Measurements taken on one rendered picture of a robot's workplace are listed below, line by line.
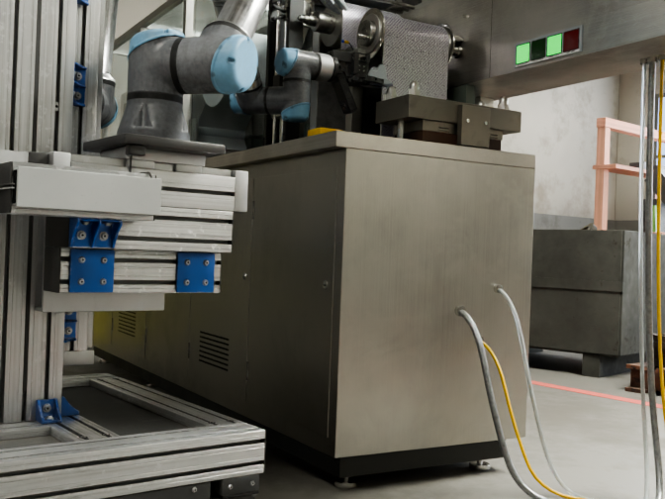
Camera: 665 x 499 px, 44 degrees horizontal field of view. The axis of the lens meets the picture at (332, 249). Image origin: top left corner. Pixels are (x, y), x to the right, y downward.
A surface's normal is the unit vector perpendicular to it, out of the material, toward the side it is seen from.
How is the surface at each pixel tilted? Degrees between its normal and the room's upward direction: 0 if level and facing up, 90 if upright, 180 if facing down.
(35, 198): 90
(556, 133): 90
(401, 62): 90
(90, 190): 90
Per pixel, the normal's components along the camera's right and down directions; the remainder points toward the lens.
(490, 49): -0.86, -0.04
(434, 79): 0.51, 0.01
